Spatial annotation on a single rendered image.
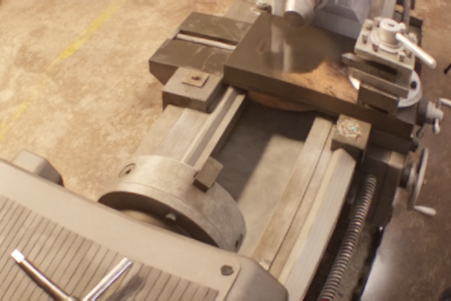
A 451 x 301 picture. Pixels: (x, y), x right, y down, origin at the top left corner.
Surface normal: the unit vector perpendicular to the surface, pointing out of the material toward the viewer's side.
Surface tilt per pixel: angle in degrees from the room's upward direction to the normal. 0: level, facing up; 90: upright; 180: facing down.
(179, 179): 12
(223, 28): 0
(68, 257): 0
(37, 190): 0
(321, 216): 36
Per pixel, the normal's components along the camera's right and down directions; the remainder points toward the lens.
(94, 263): 0.00, -0.71
